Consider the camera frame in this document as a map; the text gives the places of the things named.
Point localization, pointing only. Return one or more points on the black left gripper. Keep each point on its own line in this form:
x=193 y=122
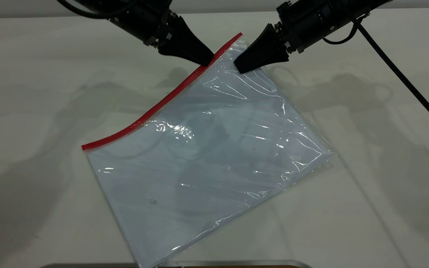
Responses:
x=143 y=20

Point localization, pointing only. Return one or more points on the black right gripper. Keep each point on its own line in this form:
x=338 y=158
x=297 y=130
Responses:
x=315 y=24

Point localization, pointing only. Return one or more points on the transparent zip bag red zipper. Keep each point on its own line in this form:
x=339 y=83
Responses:
x=169 y=97

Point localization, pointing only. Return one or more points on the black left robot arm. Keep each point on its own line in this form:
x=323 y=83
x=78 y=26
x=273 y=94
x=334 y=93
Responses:
x=91 y=4

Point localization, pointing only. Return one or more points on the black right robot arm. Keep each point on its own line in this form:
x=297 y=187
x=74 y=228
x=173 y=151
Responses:
x=378 y=3

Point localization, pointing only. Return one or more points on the grey metal edge strip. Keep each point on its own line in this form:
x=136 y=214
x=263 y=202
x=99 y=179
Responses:
x=255 y=264

